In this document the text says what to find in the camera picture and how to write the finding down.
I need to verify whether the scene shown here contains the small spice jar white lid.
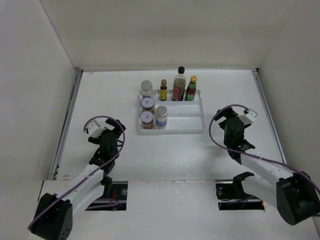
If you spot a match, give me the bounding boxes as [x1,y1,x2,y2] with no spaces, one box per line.
[140,111,154,130]

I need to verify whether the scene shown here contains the red chili sauce bottle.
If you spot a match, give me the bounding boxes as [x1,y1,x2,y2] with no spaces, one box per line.
[184,75,198,101]

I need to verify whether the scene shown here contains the white powder jar silver lid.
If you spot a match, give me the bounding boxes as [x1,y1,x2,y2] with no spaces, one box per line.
[155,105,168,129]

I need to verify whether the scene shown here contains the dark soy sauce bottle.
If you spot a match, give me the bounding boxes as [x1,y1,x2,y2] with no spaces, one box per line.
[172,66,186,101]

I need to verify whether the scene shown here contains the small yellow label bottle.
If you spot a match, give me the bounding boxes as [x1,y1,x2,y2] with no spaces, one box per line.
[159,79,168,101]

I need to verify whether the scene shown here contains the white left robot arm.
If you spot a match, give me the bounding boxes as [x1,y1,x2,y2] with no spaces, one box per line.
[27,116,127,240]

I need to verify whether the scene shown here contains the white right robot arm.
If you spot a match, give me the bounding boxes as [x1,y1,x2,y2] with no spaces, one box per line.
[219,115,320,226]

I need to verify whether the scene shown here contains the white compartment organizer tray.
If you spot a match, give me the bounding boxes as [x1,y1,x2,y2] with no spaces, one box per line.
[137,89,205,135]

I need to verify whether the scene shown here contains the tall white granule jar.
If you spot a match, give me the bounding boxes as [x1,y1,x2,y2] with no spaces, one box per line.
[140,80,153,99]

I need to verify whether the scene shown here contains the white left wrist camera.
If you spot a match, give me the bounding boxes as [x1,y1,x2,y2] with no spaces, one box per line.
[84,119,106,138]

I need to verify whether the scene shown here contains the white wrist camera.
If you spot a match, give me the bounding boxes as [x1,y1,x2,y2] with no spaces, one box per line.
[84,119,106,138]
[238,108,258,125]

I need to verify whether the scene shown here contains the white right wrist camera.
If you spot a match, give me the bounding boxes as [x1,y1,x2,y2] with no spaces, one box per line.
[238,108,258,125]

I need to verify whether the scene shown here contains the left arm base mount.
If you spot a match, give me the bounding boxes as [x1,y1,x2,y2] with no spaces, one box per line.
[86,181,128,211]

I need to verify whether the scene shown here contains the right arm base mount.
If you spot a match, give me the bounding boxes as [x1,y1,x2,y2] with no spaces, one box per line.
[215,171,265,211]

